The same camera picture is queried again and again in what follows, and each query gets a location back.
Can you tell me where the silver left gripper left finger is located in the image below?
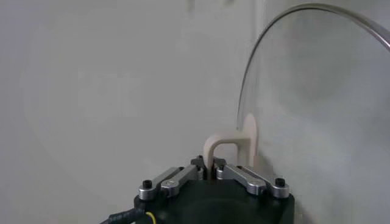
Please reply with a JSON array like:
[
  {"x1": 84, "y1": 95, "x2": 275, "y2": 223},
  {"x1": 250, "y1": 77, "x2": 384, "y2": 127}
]
[{"x1": 138, "y1": 155, "x2": 208, "y2": 201}]

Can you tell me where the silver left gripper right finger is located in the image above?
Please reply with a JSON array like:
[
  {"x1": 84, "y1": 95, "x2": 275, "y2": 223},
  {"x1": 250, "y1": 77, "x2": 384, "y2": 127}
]
[{"x1": 213, "y1": 156, "x2": 291, "y2": 199}]

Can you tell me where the glass lid with beige handle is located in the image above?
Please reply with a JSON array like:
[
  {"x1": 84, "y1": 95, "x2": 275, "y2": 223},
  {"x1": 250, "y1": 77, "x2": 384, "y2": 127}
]
[{"x1": 203, "y1": 2, "x2": 390, "y2": 224}]

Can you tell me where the black sleeved left gripper cable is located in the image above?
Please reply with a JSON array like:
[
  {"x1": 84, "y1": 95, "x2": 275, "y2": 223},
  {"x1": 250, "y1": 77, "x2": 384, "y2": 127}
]
[{"x1": 99, "y1": 208, "x2": 147, "y2": 224}]

